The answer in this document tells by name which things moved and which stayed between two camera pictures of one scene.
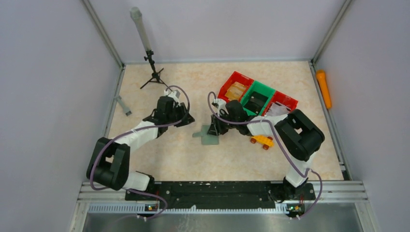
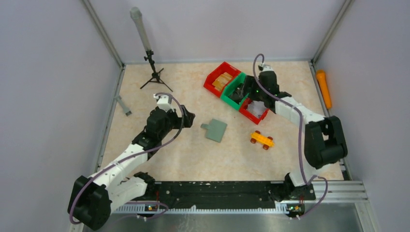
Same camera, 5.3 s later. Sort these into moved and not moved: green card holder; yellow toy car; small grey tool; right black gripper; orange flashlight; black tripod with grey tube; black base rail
Moved: green card holder; right black gripper
Not moved: small grey tool; yellow toy car; black base rail; black tripod with grey tube; orange flashlight
